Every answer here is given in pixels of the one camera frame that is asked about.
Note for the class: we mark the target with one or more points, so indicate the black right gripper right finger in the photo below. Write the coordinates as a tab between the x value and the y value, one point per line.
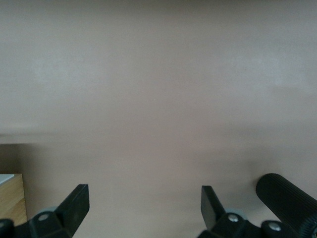
210	208

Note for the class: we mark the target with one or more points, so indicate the wooden drawer with white front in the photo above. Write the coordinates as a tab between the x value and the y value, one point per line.
12	200

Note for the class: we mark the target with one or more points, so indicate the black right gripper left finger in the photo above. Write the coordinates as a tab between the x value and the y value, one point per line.
74	208

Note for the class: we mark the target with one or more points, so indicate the brown table cover sheet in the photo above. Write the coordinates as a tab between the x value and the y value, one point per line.
158	74

